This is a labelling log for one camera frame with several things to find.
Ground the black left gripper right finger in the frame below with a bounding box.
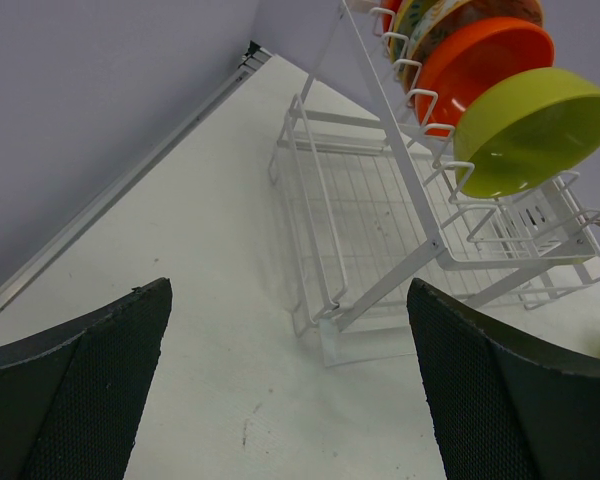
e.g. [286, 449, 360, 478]
[406, 278, 600, 479]

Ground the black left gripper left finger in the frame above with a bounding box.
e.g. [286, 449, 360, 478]
[0, 278, 173, 479]

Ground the orange bowl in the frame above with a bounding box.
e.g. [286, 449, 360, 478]
[413, 17, 555, 126]
[381, 0, 402, 13]

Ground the grey cutlery holder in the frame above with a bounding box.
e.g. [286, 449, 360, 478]
[496, 171, 600, 263]

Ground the patterned beige bowl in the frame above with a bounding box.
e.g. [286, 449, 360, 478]
[402, 0, 545, 89]

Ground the white wire dish rack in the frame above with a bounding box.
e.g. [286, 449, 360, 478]
[269, 1, 600, 367]

